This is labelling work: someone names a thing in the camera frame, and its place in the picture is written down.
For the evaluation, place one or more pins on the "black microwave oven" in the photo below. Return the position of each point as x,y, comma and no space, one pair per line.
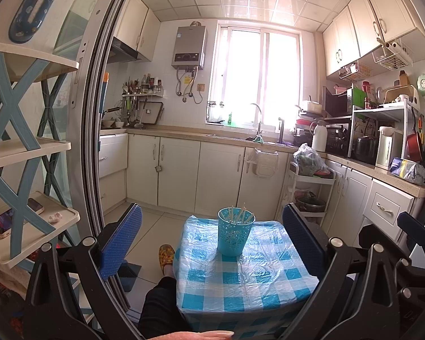
336,102

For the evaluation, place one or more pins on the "green cutting board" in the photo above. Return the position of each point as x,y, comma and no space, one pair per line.
359,97

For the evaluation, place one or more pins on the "person's left hand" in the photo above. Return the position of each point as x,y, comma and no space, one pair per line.
202,335

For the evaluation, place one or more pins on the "wall utensil rack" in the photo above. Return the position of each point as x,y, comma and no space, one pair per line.
141,94

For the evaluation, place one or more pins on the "white electric water boiler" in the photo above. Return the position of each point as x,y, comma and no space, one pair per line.
387,148

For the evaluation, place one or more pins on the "white and blue shelf unit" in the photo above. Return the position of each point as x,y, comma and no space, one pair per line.
10,120

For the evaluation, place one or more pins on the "blue snack bag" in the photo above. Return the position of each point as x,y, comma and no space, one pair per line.
407,171

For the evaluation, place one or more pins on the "bundle of wooden chopsticks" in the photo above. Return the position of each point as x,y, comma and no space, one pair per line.
239,216

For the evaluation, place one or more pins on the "blue mop with orange tip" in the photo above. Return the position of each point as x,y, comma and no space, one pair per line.
103,106

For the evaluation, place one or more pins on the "black rice cooker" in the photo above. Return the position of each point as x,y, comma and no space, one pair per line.
365,148

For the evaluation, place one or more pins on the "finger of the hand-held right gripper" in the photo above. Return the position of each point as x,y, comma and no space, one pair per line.
411,290
412,228

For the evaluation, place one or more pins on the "white counter shelf rack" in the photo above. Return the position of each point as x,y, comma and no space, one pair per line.
379,108

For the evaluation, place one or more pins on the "metal cabinet lock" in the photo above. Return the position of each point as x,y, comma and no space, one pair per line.
158,169

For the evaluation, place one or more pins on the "curved chrome faucet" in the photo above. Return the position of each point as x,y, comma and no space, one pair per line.
258,113

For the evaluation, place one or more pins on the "teal perforated plastic basket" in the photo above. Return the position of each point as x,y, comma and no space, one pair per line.
233,241

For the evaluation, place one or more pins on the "black rimmed tray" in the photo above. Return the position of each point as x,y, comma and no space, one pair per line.
160,113

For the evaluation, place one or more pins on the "black range hood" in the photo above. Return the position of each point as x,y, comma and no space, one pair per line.
124,51

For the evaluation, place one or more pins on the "blue white checkered tablecloth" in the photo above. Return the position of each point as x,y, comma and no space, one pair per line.
241,283

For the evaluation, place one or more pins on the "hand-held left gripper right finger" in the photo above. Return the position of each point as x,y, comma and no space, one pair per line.
302,241

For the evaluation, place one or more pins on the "smartphone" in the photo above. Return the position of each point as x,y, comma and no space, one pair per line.
12,219

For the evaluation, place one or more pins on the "bright kitchen window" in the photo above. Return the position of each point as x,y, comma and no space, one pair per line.
255,78

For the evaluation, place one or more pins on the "wall socket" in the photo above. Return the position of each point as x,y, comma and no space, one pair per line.
200,88

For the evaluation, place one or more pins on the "cream base cabinets under sink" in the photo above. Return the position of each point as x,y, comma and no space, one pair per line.
177,173

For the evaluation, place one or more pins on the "grey sliding door frame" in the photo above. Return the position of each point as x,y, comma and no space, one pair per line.
92,113

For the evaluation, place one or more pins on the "plastic bag of vegetables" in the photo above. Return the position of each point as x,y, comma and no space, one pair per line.
310,161

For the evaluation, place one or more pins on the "white thermos jug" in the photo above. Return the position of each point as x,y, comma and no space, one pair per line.
319,138

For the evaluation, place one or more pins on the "dark blue box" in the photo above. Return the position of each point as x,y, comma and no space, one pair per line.
129,278

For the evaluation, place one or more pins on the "small white object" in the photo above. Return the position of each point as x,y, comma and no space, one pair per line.
55,217

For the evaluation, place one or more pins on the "red pot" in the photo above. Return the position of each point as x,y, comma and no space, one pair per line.
414,147

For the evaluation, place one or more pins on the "black wok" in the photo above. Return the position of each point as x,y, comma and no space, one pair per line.
109,122

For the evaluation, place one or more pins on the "cream wall cabinets beside hood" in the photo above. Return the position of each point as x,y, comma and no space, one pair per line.
138,24

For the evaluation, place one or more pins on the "person's left leg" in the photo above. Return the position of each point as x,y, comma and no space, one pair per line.
163,308

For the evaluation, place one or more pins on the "cream wall cabinets with baskets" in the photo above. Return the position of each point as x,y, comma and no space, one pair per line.
364,24

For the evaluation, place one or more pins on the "green bottle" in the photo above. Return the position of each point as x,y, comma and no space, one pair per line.
230,119

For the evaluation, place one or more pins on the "white hanging bin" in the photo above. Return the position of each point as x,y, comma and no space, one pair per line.
262,164

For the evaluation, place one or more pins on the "cream base cabinets with drawers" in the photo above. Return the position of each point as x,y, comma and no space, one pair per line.
357,191

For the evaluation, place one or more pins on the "yellow patterned slipper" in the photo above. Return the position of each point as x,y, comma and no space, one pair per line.
166,254

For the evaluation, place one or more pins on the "black countertop appliance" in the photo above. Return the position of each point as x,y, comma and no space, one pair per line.
338,141

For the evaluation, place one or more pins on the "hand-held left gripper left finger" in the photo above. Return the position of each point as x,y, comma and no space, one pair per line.
122,241

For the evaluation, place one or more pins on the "grey gas water heater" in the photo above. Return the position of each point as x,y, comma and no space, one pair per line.
188,47

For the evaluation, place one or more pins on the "straight chrome faucet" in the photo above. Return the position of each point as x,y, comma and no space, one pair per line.
281,131

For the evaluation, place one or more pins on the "blue oval dish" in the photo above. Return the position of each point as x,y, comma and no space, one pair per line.
28,17

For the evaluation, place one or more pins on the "white rolling cart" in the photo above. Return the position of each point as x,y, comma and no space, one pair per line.
292,191

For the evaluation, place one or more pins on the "metal pot with lid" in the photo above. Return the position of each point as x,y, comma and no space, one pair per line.
310,203

